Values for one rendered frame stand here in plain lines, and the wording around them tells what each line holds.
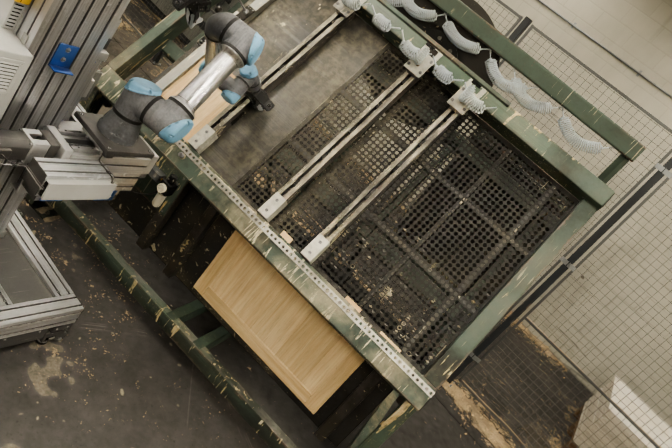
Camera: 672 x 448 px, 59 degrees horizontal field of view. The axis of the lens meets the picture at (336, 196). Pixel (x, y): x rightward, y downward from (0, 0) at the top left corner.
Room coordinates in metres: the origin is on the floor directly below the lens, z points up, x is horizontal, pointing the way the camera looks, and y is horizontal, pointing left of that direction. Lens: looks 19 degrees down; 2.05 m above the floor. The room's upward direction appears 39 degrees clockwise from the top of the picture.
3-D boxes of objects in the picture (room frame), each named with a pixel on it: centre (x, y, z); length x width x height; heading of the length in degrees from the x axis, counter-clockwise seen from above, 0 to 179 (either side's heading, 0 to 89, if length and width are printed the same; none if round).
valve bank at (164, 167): (2.51, 0.84, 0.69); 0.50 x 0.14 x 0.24; 77
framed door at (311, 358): (2.60, -0.15, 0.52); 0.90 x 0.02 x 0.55; 77
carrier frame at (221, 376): (3.13, 0.08, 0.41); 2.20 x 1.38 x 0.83; 77
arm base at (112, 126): (1.97, 0.77, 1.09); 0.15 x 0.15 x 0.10
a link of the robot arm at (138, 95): (1.97, 0.77, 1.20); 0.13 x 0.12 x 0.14; 89
